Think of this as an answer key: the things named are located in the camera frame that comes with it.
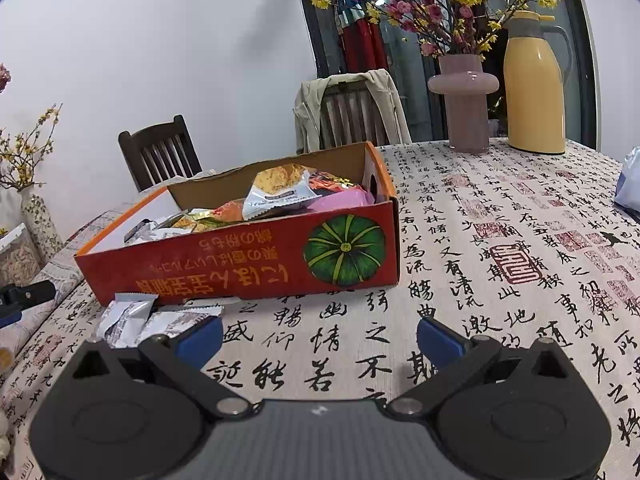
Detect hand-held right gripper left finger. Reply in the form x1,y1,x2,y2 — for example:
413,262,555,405
59,315,256,422

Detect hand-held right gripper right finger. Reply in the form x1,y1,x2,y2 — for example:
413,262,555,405
386,316,581,422

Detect silver snack packet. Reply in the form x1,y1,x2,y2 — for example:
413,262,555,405
95,291,159,349
139,305,224,343

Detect orange pumpkin print cardboard box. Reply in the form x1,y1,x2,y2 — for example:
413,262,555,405
74,141,401,307

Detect pink snack packet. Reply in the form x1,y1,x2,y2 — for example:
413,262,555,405
310,189,375,213

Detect orange oat crisp packet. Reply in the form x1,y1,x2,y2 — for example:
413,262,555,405
241,163,322,222

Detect clear plastic food container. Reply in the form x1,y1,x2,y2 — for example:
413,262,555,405
0,222,43,286

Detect grey printed cloth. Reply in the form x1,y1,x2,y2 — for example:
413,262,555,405
0,212,126,361

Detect slim floral print vase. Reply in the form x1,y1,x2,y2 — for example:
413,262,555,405
20,187,63,263

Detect thin yellow blossom branches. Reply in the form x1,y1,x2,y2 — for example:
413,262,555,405
0,102,63,193

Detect dark wooden chair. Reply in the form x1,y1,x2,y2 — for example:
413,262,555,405
118,115,203,192

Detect pink mushroom shaped vase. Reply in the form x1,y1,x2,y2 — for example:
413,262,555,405
427,54,501,154

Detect beige jacket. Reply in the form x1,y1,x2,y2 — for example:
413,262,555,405
293,69,413,155

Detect brown wooden chair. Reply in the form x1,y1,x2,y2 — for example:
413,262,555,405
320,74,393,150

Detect blue white plastic bag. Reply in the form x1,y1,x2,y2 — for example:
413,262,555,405
612,146,640,212

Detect pink vase with blossom branches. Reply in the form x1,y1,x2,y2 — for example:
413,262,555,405
291,0,601,153

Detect yellow thermos jug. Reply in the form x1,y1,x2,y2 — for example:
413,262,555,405
502,10,573,156

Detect red hanging garment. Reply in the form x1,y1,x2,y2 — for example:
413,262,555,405
334,0,388,73

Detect yellow and pink blossom branches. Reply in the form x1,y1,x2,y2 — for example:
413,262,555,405
295,0,586,58

